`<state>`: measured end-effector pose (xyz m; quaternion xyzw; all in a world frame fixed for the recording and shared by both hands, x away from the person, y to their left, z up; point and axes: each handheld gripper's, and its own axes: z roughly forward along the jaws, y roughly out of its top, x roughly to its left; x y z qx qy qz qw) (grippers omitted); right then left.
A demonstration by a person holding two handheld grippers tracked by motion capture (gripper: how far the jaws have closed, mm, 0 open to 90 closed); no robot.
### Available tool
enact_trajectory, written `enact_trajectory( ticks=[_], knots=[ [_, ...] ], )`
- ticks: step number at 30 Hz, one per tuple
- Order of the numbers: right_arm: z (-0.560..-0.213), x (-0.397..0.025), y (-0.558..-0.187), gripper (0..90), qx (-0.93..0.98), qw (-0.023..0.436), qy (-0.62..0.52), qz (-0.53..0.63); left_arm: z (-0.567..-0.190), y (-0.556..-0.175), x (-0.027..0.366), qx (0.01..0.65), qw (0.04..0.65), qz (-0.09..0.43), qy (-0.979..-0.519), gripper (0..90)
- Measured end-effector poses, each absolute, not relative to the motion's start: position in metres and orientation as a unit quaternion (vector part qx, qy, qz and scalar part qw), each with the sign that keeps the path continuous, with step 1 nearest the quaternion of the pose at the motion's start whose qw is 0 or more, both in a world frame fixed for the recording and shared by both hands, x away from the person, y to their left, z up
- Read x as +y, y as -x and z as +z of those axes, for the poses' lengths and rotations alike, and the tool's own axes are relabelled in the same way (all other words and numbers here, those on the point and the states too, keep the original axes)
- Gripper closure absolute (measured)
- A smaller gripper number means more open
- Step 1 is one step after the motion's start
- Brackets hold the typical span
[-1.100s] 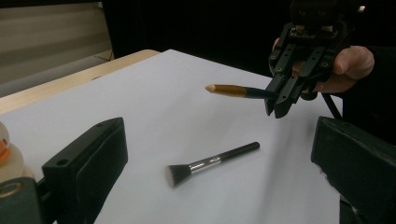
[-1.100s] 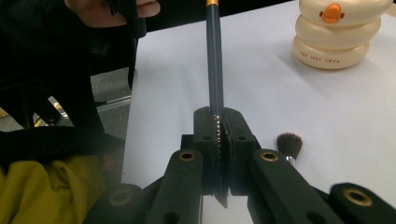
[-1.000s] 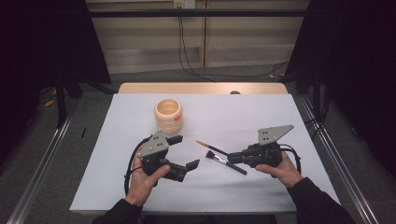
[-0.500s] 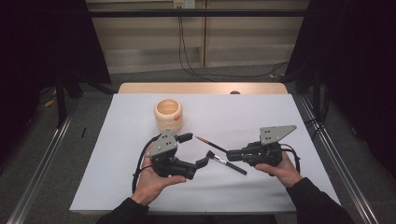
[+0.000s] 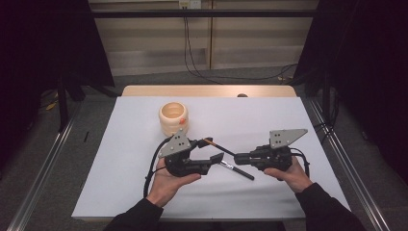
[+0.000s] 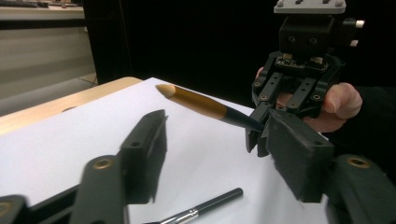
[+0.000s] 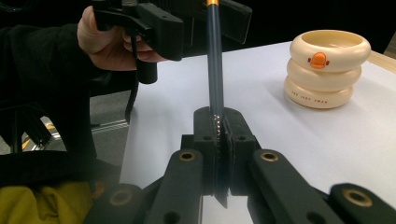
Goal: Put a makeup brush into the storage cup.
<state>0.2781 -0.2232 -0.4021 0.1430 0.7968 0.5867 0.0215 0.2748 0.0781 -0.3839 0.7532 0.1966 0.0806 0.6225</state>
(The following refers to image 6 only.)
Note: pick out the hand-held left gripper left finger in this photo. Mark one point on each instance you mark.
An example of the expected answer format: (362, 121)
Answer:
(143, 155)

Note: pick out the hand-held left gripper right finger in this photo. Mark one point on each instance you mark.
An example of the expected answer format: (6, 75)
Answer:
(299, 152)

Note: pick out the wooden table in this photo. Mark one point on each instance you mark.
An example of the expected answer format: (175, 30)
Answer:
(46, 109)

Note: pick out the black curtain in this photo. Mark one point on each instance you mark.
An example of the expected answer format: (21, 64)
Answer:
(202, 37)

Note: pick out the thin brush with gold ferrule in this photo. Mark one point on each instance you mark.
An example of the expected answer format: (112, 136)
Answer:
(199, 102)

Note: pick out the white table cover sheet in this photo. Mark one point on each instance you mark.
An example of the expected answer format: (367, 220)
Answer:
(202, 161)

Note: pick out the black brush with silver ferrule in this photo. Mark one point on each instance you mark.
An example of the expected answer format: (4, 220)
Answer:
(218, 199)

